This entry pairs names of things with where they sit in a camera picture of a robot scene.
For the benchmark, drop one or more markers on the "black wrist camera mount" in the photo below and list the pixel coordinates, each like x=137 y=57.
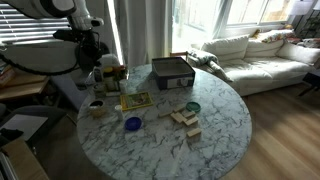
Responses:
x=66 y=35

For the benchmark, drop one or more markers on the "black coffee table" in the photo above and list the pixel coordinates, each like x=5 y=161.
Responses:
x=311 y=80

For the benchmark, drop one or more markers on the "white plastic bag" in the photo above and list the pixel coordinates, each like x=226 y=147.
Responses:
x=108 y=60

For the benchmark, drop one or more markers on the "small black device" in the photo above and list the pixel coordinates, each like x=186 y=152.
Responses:
x=10 y=134

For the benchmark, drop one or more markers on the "white cylindrical tube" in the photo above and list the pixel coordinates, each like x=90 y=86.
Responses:
x=123 y=86

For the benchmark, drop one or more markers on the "brown cardboard box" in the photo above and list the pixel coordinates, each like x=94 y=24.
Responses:
x=23 y=163

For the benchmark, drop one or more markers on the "yellow dog picture book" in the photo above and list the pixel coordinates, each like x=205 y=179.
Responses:
x=136 y=100

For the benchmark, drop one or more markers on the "blue round plastic lid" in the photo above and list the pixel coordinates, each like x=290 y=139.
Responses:
x=133 y=123

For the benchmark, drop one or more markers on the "clear plastic storage container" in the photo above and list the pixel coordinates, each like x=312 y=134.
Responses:
x=90 y=80

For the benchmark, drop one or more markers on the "gray white blanket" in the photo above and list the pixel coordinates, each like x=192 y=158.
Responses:
x=206 y=60

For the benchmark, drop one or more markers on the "small white cap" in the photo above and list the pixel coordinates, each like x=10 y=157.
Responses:
x=119 y=113

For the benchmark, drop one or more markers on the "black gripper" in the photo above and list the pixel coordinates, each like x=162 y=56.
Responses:
x=89 y=43

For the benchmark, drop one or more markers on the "beige curtain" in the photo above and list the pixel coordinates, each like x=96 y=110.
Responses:
x=143 y=30

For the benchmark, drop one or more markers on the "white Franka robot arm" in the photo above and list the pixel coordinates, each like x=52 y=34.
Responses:
x=40 y=6

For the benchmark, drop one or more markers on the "white fabric sofa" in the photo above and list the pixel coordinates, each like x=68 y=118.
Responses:
x=266 y=66

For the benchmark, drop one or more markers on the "gray upholstered office chair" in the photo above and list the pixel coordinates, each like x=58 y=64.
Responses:
x=70 y=90
x=50 y=115

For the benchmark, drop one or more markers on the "wooden desk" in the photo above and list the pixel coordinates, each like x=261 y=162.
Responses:
x=23 y=85

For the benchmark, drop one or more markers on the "cup of dark coffee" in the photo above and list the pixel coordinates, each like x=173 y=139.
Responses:
x=96 y=110

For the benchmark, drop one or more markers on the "green round lid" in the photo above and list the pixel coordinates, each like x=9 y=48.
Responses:
x=193 y=107

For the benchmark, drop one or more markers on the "white paper sheet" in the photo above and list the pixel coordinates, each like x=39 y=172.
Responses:
x=25 y=125

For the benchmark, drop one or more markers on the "light wooden block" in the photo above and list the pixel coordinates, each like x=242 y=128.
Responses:
x=165 y=113
x=191 y=121
x=188 y=114
x=178 y=117
x=194 y=132
x=179 y=108

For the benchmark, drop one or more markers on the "colorful patterned pillow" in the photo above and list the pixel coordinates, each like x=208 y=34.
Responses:
x=275 y=35

